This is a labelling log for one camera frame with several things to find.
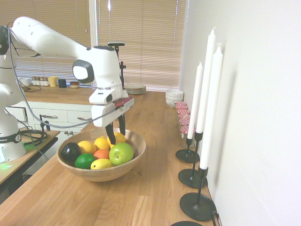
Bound orange fruit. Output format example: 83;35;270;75
93;148;111;161

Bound yellow lemon front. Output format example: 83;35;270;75
90;158;115;170

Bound wooden window blind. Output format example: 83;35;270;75
97;0;187;92
0;0;92;81

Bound wooden table black frame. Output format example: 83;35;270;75
0;129;60;201

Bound plain white bowl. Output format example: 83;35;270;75
165;88;185;101

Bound white patterned bowl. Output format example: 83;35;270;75
166;97;183;109

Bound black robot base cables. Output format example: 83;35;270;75
17;129;49;145

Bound stack of white plates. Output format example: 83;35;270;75
123;83;147;95

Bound black metal candle holder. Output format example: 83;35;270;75
179;164;218;222
175;137;201;164
177;131;208;189

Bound white cup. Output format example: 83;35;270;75
18;77;32;87

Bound round wooden fruit bowl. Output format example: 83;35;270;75
56;128;147;183

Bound yellow lemon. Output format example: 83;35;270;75
94;136;111;152
90;158;115;170
77;140;97;155
107;132;127;149

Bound yellow mug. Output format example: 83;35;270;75
47;75;59;88

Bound black camera stand pole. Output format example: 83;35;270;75
114;45;127;93

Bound tall white taper candle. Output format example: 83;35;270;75
195;26;217;134

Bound white kitchen cabinet drawers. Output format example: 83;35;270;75
4;100;95;151

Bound black round fruit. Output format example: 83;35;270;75
61;141;82;163

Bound black table clamp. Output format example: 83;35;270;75
38;113;51;132

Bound wrist camera on red mount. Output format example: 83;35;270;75
112;96;135;112

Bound green apple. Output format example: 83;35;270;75
108;142;135;166

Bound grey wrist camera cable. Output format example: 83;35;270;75
6;22;121;129

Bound green lime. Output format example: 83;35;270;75
74;153;96;170

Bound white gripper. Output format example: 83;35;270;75
88;86;129;145

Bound black kettle base cable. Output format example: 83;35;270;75
211;210;222;226

